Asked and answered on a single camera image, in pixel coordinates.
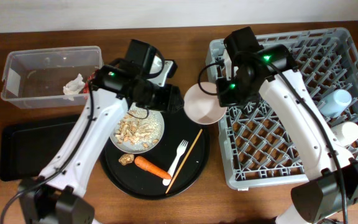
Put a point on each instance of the black rectangular tray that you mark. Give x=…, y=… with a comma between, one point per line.
x=27, y=148

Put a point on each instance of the brown walnut piece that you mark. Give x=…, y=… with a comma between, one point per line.
x=126, y=159

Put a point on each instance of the cream plastic cup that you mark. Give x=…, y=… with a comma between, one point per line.
x=346, y=132

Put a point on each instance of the light blue plastic cup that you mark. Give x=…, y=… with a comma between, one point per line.
x=335, y=103

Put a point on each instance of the red snack wrapper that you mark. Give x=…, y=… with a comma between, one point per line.
x=86, y=86

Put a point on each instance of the grey dishwasher rack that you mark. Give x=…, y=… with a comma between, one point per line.
x=255, y=148

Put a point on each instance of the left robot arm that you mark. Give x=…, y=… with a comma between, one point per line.
x=56, y=196

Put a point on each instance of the grey plate with food scraps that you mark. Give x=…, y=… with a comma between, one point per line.
x=138, y=131

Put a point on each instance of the wooden chopstick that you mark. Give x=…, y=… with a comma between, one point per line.
x=183, y=161

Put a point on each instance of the white plastic fork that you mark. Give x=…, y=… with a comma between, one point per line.
x=180, y=151

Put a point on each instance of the pink bowl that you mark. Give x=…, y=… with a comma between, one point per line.
x=202, y=108

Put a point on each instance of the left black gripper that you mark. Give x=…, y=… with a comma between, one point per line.
x=169, y=103

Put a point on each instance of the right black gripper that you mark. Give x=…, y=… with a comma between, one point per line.
x=225, y=98

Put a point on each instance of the crumpled white tissue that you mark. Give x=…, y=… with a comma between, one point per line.
x=73, y=87

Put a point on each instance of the orange carrot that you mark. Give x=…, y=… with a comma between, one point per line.
x=146, y=165

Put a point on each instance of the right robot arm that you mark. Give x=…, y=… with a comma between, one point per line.
x=332, y=171

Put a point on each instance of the clear plastic waste bin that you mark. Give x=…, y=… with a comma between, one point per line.
x=35, y=78

